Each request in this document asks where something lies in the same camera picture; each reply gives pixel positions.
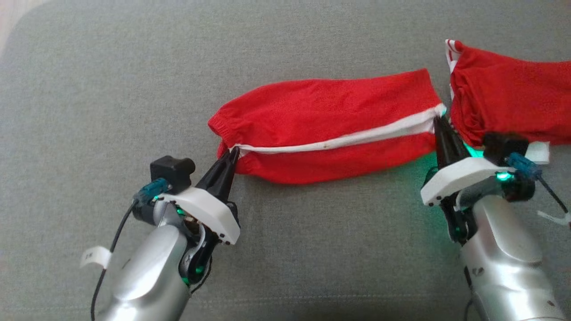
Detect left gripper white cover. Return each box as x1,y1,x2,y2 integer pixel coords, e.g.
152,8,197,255
156,148,242,286

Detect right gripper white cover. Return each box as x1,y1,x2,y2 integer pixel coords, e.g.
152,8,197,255
420,115,536,244

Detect red basketball jersey white sleeves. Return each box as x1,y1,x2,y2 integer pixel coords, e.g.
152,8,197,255
445,39,571,165

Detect red shorts white side stripe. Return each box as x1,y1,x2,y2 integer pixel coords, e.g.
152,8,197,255
207,68,447,185

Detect large grey sofa seat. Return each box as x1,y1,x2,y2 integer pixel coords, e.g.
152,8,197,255
0,0,571,321

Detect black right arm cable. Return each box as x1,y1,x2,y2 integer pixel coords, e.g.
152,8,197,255
508,152,570,215

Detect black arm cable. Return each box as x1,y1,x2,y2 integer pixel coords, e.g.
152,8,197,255
90,178,171,321
508,152,570,215

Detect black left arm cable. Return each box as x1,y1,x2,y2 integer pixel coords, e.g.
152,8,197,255
90,178,171,321

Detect white paper cable label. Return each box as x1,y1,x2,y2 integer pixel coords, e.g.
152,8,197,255
80,246,112,270

